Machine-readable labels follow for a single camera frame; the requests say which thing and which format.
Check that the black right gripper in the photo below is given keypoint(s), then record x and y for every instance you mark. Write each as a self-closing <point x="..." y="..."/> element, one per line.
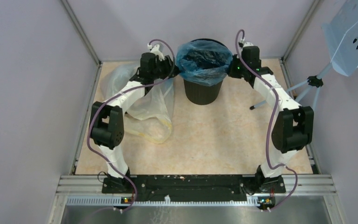
<point x="231" y="71"/>

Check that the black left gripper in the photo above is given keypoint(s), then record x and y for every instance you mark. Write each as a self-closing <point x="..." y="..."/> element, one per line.
<point x="168" y="69"/>

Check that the blue plastic trash bag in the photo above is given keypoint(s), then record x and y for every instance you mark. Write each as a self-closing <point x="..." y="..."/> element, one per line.
<point x="205" y="62"/>

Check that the black ribbed trash bin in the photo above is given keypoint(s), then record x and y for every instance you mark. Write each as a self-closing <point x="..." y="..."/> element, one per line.
<point x="199" y="94"/>

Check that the large translucent yellowish trash bag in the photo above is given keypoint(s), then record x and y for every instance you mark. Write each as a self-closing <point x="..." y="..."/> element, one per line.
<point x="149" y="117"/>

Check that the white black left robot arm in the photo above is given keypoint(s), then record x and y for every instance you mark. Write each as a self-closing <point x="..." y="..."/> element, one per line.
<point x="106" y="124"/>

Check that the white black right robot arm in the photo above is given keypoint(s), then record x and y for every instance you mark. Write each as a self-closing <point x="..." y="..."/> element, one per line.
<point x="290" y="127"/>

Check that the light blue tripod stand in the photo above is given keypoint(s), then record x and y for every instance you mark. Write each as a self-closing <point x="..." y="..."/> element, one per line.
<point x="308" y="89"/>

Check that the perforated light blue metal panel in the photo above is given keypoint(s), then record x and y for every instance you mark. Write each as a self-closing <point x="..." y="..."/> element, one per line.
<point x="341" y="37"/>

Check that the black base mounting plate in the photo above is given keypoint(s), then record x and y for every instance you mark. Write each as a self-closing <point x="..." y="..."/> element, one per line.
<point x="193" y="188"/>

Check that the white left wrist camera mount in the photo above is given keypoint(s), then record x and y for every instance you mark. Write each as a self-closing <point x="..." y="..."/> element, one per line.
<point x="157" y="50"/>

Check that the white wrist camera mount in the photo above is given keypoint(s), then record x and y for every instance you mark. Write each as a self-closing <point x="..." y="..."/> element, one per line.
<point x="157" y="50"/>
<point x="243" y="43"/>

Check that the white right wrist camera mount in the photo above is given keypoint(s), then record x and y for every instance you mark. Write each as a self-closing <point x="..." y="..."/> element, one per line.
<point x="243" y="43"/>

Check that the white toothed cable rail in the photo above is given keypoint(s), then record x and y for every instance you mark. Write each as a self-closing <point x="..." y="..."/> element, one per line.
<point x="118" y="201"/>

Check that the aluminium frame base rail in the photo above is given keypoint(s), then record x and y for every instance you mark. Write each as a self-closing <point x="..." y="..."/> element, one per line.
<point x="309" y="199"/>

